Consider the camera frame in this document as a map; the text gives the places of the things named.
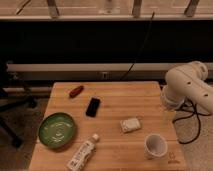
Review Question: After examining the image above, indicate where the black hanging cable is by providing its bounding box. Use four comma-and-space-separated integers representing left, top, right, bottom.
120, 11, 156, 82

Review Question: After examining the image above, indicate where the red brown marker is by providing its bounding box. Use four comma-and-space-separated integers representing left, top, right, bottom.
69, 85, 84, 98

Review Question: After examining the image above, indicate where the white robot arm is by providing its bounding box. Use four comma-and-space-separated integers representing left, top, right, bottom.
161, 61, 213, 114

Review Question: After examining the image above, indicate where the black eraser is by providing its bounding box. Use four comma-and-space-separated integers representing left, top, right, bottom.
86, 98, 100, 117

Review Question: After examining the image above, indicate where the black floor cable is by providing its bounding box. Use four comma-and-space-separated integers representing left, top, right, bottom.
172, 98, 213, 145

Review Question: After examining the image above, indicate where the black office chair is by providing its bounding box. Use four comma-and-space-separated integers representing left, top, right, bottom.
0, 61, 38, 149

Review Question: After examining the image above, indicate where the white plastic bottle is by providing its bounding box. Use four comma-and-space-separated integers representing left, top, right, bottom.
67, 134, 99, 171

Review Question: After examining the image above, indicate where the green plate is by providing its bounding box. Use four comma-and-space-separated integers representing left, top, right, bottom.
38, 112, 77, 149

